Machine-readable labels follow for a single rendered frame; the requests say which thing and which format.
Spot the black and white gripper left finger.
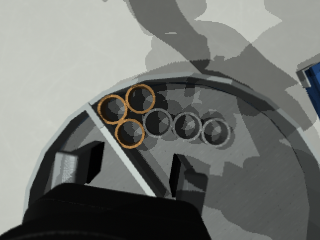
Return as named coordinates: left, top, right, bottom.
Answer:
left=51, top=140, right=105, bottom=189

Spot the bronze ring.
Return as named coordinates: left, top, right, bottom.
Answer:
left=125, top=84, right=155, bottom=114
left=97, top=94, right=130, bottom=125
left=115, top=118, right=146, bottom=149

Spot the blue square tray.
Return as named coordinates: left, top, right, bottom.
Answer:
left=296, top=62, right=320, bottom=120

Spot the grey metal ring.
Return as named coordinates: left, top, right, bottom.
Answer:
left=171, top=112, right=202, bottom=142
left=143, top=108, right=173, bottom=138
left=198, top=117, right=231, bottom=148

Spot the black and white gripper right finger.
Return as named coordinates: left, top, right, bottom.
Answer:
left=169, top=153, right=208, bottom=216

